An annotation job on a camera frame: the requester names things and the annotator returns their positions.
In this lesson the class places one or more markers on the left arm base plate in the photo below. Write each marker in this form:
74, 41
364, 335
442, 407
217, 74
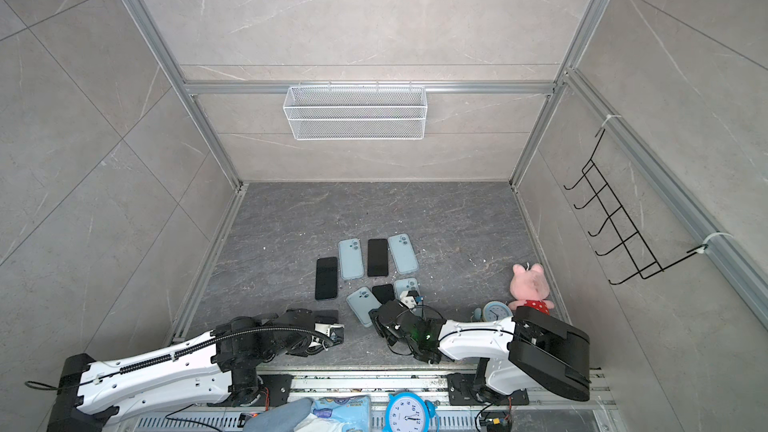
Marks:
273, 390

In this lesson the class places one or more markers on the black phone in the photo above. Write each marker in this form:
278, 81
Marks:
326, 316
377, 258
326, 279

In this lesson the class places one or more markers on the grey-green phone case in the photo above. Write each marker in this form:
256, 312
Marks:
404, 287

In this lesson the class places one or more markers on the aluminium rail front frame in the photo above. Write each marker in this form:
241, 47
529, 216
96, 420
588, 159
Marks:
546, 412

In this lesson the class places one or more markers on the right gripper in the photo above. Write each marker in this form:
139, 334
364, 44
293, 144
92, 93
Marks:
376, 316

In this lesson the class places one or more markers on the blue wet wipes pack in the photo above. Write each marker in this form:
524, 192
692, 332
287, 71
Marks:
338, 414

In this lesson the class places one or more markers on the small blue white cup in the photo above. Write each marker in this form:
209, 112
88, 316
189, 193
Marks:
491, 312

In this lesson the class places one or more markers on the pink pig plush toy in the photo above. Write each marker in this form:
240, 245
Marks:
529, 288

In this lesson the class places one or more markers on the grey-blue cloth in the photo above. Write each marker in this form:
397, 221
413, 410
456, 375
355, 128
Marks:
284, 418

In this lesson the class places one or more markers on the blue alarm clock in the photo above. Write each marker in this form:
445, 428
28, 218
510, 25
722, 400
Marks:
407, 412

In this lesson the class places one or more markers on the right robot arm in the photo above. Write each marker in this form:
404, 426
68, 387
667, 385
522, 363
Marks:
527, 347

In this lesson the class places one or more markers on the white wire mesh basket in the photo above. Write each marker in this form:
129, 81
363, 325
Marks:
356, 112

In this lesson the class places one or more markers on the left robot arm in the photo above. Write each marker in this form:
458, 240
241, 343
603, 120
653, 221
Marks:
218, 367

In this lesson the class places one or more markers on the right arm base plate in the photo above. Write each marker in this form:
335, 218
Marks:
466, 390

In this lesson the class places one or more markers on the black wire hook rack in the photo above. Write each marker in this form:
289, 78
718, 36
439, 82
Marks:
629, 239

